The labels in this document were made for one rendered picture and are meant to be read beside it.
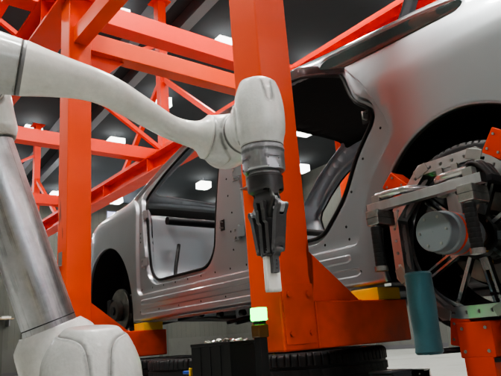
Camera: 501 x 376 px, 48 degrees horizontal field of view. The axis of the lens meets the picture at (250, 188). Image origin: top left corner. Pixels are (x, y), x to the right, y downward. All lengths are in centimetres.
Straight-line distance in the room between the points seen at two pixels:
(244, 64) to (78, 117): 190
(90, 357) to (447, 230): 122
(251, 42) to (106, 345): 153
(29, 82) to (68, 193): 268
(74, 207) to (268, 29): 195
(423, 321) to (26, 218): 126
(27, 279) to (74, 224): 257
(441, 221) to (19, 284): 124
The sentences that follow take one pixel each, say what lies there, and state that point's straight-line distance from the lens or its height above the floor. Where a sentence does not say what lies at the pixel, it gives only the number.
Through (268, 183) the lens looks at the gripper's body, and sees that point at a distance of 111.
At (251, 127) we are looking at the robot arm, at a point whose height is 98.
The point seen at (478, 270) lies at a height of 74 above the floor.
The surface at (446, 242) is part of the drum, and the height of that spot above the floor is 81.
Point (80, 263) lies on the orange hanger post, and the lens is 364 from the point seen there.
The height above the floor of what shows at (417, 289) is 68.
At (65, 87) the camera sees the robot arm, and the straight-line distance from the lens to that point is 106.
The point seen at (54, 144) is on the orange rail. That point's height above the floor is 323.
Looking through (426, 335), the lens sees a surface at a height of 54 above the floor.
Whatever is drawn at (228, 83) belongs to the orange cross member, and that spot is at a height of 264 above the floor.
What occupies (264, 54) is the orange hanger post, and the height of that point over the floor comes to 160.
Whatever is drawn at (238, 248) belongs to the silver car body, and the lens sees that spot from 298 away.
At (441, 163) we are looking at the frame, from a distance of 204.
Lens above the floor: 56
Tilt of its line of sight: 15 degrees up
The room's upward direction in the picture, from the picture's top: 4 degrees counter-clockwise
